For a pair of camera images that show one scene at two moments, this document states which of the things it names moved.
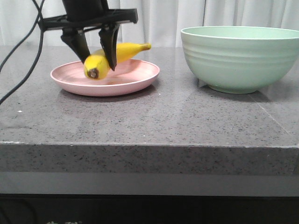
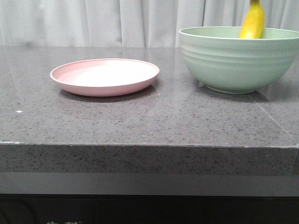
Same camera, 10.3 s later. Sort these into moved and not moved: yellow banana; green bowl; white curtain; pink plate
Moved: yellow banana
Not moved: white curtain; green bowl; pink plate
